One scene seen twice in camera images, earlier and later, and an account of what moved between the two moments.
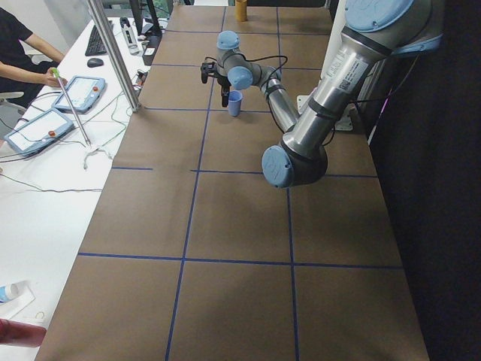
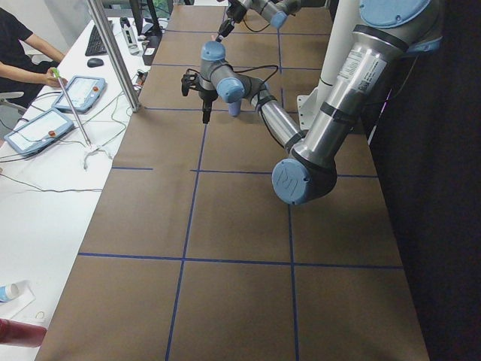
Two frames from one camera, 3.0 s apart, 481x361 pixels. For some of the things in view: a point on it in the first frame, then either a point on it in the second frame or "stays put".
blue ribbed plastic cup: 234,103 stays put
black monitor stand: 153,34 stays put
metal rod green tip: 55,72 stays put
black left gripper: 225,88 -> 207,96
